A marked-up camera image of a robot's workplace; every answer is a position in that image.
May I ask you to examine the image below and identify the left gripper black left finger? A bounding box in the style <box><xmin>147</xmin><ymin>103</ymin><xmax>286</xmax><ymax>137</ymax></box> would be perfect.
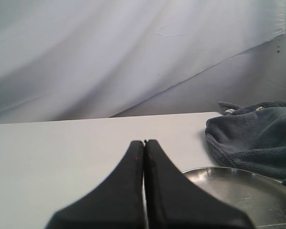
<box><xmin>46</xmin><ymin>141</ymin><xmax>143</xmax><ymax>229</ymax></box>

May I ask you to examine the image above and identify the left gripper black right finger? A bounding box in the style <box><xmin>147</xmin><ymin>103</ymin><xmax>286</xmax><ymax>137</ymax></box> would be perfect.
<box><xmin>144</xmin><ymin>140</ymin><xmax>254</xmax><ymax>229</ymax></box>

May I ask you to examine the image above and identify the grey fleece towel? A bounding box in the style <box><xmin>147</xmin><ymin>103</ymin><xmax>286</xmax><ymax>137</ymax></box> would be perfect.
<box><xmin>205</xmin><ymin>101</ymin><xmax>286</xmax><ymax>186</ymax></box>

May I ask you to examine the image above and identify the round stainless steel plate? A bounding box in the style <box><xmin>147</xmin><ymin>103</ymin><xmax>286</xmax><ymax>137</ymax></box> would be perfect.
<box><xmin>184</xmin><ymin>167</ymin><xmax>286</xmax><ymax>229</ymax></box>

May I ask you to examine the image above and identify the white backdrop cloth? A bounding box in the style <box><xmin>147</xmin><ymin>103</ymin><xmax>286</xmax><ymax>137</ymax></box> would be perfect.
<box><xmin>0</xmin><ymin>0</ymin><xmax>286</xmax><ymax>124</ymax></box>

